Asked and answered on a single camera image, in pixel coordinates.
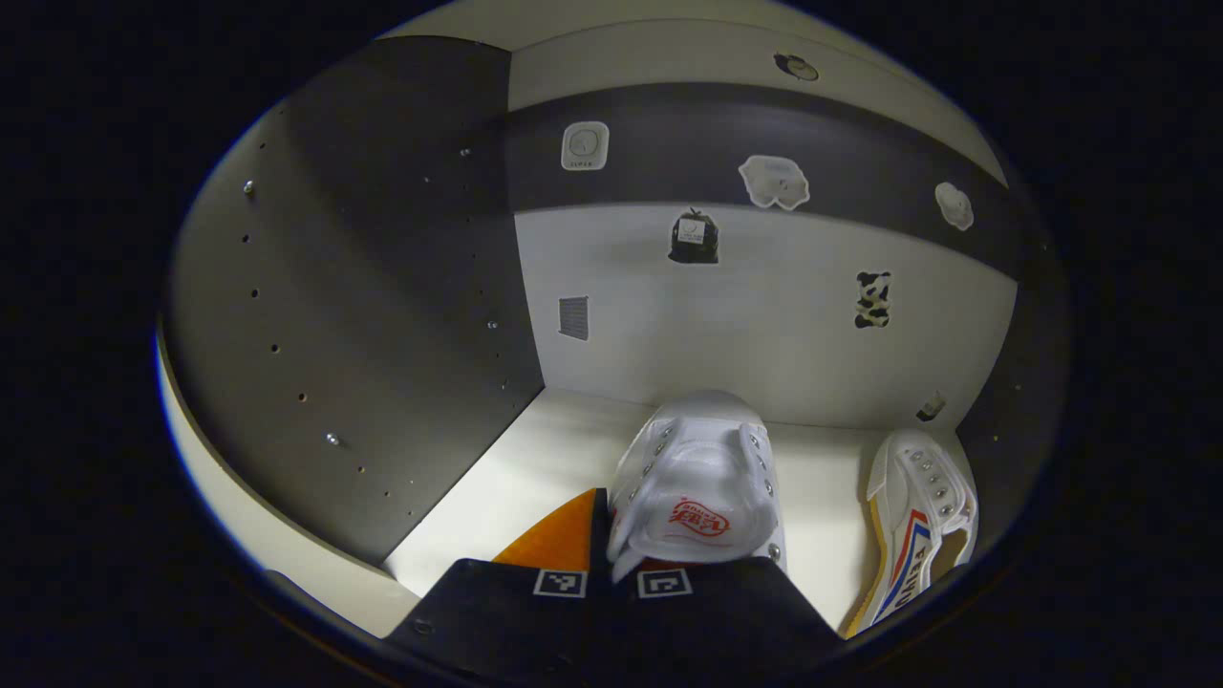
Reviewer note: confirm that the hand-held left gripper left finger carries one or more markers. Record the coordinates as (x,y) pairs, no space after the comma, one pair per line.
(506,612)

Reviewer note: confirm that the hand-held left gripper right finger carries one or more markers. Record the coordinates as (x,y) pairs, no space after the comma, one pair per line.
(726,621)

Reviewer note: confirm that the white canvas shoe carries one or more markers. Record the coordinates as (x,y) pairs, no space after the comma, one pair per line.
(922,516)
(697,459)

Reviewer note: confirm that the white grey shoe cabinet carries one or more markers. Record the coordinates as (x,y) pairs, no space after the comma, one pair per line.
(382,287)

